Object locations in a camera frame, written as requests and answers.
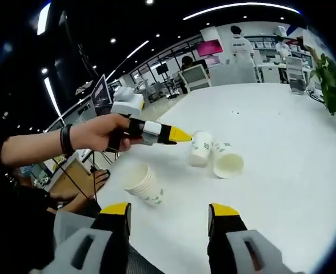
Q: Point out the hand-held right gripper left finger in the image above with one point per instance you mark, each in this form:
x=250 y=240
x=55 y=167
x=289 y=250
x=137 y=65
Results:
x=111 y=245

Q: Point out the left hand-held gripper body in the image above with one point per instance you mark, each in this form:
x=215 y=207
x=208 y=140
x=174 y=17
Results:
x=126 y=104

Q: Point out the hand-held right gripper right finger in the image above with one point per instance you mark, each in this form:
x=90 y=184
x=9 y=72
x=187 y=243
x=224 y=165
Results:
x=228 y=248

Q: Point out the white paper cup green print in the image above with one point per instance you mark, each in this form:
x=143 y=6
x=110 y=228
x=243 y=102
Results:
x=228 y=165
x=200 y=149

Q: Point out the stack of white paper cups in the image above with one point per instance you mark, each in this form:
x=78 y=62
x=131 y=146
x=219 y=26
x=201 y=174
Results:
x=145 y=185

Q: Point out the person's left hand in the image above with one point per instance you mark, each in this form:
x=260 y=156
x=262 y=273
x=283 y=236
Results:
x=99 y=134

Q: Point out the silver laptop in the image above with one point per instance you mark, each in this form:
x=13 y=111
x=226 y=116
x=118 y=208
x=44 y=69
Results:
x=100 y=92

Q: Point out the ceiling light strip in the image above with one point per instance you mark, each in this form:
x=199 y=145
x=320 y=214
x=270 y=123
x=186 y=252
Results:
x=128 y=58
x=51 y=95
x=242 y=8

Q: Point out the grey mesh office chair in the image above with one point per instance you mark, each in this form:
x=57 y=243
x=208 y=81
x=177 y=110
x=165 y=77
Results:
x=295 y=68
x=68 y=228

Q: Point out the black monitor on stand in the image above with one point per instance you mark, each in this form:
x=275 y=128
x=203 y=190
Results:
x=162 y=69

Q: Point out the white office chair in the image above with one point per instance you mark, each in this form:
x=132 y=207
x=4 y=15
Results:
x=196 y=78

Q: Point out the white table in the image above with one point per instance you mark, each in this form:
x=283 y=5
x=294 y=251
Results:
x=271 y=199

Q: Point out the black wristband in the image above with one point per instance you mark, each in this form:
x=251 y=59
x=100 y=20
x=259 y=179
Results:
x=67 y=140

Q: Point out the brown wooden cabinet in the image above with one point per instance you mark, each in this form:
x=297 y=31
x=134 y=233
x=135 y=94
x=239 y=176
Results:
x=76 y=168

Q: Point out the white desk partition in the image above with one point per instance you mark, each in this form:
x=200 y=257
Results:
x=233 y=74

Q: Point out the pink screen monitor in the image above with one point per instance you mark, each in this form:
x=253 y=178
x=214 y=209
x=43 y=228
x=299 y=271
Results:
x=209 y=48

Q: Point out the white storage shelf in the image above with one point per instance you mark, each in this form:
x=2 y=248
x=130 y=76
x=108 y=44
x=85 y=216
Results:
x=268 y=47

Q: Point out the green potted plant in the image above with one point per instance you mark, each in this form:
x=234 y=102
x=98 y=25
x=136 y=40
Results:
x=332 y=82

